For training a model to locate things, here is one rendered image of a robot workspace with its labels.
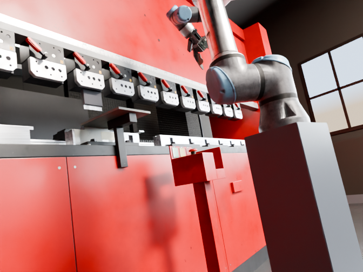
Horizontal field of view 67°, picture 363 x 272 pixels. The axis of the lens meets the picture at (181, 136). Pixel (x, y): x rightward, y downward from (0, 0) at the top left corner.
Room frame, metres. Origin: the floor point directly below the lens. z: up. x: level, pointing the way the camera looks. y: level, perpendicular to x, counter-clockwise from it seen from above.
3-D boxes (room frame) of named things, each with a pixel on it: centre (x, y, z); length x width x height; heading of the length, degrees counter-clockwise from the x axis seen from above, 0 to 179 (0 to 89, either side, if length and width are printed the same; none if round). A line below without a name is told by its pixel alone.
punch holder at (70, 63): (1.25, 0.41, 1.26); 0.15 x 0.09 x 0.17; 144
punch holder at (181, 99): (1.90, -0.06, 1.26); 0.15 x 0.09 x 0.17; 144
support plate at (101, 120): (1.18, 0.28, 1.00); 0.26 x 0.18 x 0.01; 54
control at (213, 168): (1.27, -0.05, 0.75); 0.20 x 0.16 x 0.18; 150
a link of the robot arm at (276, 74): (0.84, -0.31, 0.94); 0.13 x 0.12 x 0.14; 101
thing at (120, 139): (1.16, 0.25, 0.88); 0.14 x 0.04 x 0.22; 54
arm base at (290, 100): (0.84, -0.32, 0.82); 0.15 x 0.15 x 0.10
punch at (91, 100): (1.27, 0.40, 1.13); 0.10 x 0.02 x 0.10; 144
